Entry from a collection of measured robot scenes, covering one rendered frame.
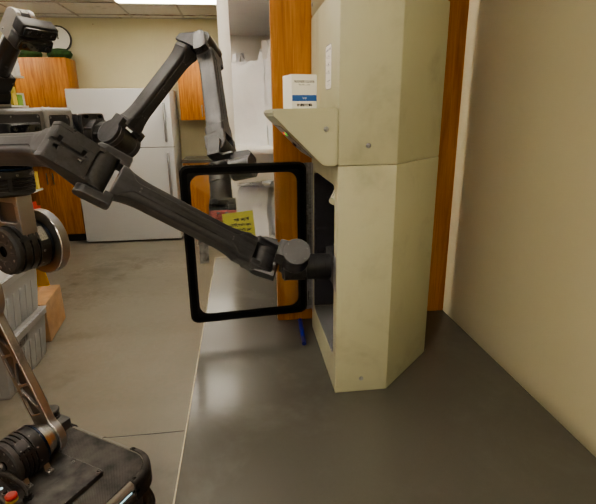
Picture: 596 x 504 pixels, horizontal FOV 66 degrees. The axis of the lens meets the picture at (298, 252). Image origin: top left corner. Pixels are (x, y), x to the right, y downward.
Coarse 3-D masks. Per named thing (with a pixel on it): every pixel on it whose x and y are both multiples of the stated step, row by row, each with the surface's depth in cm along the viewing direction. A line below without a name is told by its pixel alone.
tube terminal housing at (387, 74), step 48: (336, 0) 78; (384, 0) 76; (432, 0) 84; (336, 48) 79; (384, 48) 78; (432, 48) 87; (336, 96) 81; (384, 96) 80; (432, 96) 91; (384, 144) 82; (432, 144) 95; (336, 192) 85; (384, 192) 85; (432, 192) 99; (336, 240) 87; (384, 240) 88; (336, 288) 90; (384, 288) 91; (336, 336) 92; (384, 336) 94; (336, 384) 96; (384, 384) 97
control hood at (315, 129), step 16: (272, 112) 80; (288, 112) 79; (304, 112) 79; (320, 112) 80; (336, 112) 80; (288, 128) 80; (304, 128) 80; (320, 128) 80; (336, 128) 81; (304, 144) 81; (320, 144) 81; (336, 144) 81; (320, 160) 82; (336, 160) 82
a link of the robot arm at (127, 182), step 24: (120, 168) 90; (72, 192) 85; (96, 192) 84; (120, 192) 86; (144, 192) 88; (168, 216) 91; (192, 216) 93; (216, 240) 95; (240, 240) 98; (264, 240) 101; (240, 264) 102; (264, 264) 100
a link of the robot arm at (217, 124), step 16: (208, 48) 134; (208, 64) 133; (208, 80) 130; (208, 96) 128; (224, 96) 131; (208, 112) 126; (224, 112) 126; (208, 128) 123; (224, 128) 122; (224, 144) 119
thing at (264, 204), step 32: (192, 192) 108; (224, 192) 110; (256, 192) 112; (288, 192) 113; (256, 224) 114; (288, 224) 116; (224, 256) 114; (224, 288) 117; (256, 288) 119; (288, 288) 121
